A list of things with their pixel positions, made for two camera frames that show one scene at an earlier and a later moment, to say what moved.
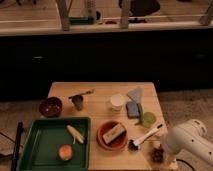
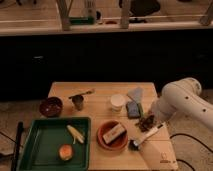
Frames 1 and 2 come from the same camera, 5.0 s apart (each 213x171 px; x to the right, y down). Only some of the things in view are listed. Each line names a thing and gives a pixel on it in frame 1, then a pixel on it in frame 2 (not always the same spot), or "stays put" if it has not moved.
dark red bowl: (50, 107) stays put
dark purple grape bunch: (157, 155) → (145, 122)
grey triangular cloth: (135, 94) stays put
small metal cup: (78, 101) stays put
